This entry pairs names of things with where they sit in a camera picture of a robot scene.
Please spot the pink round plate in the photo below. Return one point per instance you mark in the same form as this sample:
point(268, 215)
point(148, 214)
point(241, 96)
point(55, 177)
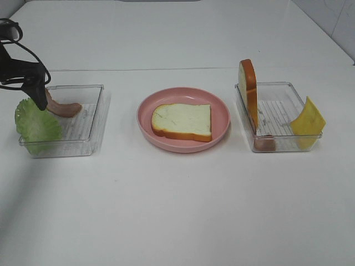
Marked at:
point(220, 117)

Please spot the clear right plastic tray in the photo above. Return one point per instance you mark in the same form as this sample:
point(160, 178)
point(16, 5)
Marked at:
point(278, 104)

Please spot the bacon strip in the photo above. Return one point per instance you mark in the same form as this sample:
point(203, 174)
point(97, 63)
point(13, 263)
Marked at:
point(265, 144)
point(62, 110)

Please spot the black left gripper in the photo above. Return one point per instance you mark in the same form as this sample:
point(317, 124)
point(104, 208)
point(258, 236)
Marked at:
point(20, 74)

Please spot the yellow cheese slice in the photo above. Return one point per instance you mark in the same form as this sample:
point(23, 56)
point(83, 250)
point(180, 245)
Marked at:
point(308, 125)

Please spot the clear plastic tray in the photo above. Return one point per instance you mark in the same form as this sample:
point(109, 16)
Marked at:
point(278, 104)
point(81, 134)

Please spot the green lettuce leaf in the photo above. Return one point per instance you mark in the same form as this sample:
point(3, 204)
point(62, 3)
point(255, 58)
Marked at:
point(35, 125)

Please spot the bread slice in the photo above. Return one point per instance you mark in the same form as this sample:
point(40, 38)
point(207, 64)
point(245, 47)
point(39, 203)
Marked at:
point(248, 89)
point(183, 122)

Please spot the clear left plastic tray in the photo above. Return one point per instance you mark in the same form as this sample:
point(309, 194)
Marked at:
point(81, 134)

